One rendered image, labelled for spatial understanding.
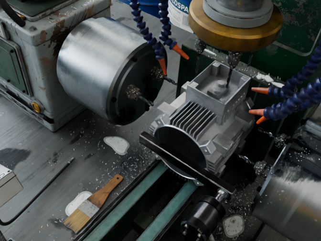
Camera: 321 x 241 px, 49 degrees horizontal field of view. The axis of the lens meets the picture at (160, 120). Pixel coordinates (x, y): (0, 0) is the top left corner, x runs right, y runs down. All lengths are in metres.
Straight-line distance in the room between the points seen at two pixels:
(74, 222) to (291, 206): 0.54
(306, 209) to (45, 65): 0.72
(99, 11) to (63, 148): 0.42
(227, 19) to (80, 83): 0.41
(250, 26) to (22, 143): 0.78
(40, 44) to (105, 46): 0.18
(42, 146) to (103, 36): 0.42
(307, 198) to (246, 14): 0.35
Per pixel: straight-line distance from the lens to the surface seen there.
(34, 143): 1.16
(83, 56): 0.90
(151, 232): 0.83
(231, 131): 0.83
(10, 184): 0.77
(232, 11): 0.67
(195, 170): 0.79
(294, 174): 0.71
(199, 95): 0.80
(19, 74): 1.10
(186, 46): 0.92
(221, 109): 0.78
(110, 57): 0.86
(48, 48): 0.99
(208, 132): 0.79
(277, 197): 0.72
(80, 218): 0.98
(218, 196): 0.77
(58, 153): 1.12
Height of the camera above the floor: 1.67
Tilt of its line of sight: 47 degrees down
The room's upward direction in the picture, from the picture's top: 5 degrees clockwise
